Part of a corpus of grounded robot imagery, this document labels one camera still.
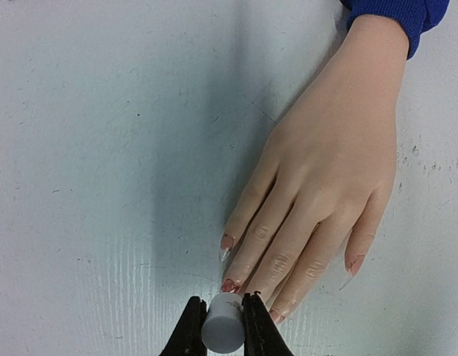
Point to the blue red white jacket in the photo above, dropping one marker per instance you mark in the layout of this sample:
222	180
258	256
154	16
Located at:
414	16

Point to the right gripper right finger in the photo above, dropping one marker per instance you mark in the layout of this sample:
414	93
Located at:
262	337

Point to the mannequin hand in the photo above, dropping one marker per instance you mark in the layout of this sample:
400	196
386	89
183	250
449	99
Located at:
325	175

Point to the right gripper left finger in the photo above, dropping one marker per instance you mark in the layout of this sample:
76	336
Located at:
186	337

